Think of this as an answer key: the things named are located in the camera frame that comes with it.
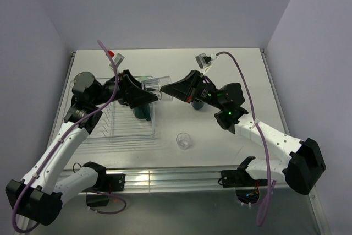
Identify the aluminium rail frame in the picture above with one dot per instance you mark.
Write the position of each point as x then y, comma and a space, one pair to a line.
190, 201

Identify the light green plastic cup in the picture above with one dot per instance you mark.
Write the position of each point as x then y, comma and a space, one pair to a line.
144, 78

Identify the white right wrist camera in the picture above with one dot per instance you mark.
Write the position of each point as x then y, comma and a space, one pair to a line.
205, 61

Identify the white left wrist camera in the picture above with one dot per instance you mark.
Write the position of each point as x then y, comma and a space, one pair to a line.
117, 58

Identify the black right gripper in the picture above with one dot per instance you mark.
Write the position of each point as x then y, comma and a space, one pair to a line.
187, 89

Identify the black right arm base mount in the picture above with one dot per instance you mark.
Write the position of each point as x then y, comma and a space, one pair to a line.
239, 178

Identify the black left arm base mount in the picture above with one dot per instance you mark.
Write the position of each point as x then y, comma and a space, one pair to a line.
113, 182

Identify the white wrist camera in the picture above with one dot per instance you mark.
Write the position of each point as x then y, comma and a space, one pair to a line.
117, 58
205, 61

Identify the dark green mug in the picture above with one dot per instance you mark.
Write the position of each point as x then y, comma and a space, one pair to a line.
143, 112

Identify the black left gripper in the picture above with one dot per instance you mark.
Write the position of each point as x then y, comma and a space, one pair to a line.
131, 91

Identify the clear wire dish rack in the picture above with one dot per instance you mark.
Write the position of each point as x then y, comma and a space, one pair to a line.
117, 122

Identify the large clear glass cup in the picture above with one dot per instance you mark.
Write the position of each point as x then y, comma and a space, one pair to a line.
154, 86

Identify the dark blue mug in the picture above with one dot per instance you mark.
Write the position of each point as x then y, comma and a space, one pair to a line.
197, 105

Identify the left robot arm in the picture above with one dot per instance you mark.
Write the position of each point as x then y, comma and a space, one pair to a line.
39, 195

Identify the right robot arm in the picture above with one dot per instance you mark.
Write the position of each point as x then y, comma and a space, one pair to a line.
299, 162

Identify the small clear glass cup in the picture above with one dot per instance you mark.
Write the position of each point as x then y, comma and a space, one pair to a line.
184, 141

